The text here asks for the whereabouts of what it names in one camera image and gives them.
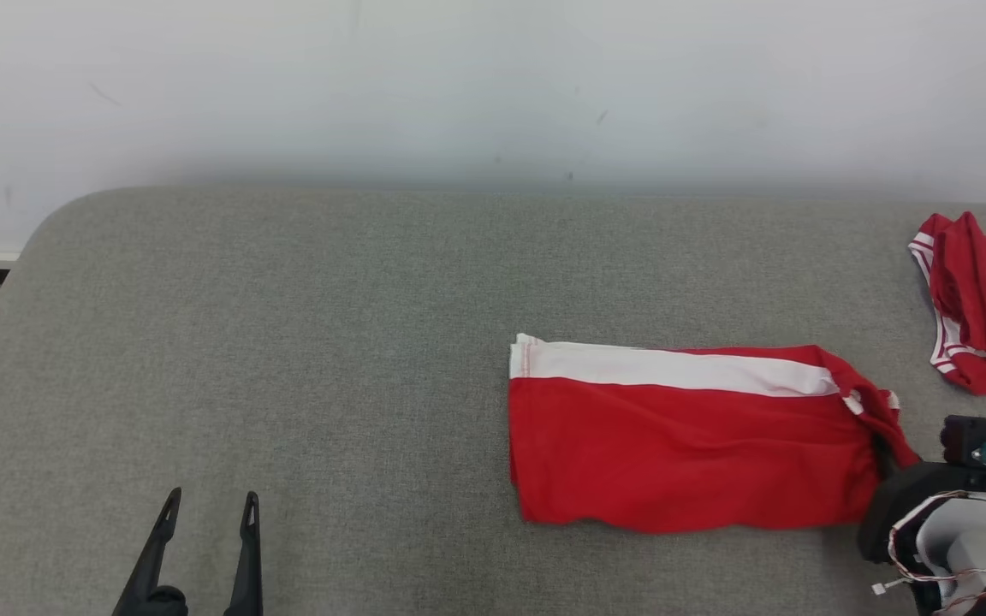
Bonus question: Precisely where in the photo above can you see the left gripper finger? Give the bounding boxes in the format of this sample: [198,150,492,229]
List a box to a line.
[111,487,189,616]
[223,490,265,616]

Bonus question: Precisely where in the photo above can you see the thin white red wires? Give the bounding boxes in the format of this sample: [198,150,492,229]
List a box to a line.
[871,491,986,613]

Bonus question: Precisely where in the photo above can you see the red shorts with white band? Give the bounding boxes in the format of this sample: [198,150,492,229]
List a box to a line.
[508,333,923,536]

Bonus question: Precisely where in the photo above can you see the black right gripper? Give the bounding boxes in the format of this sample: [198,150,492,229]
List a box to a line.
[856,433,986,566]

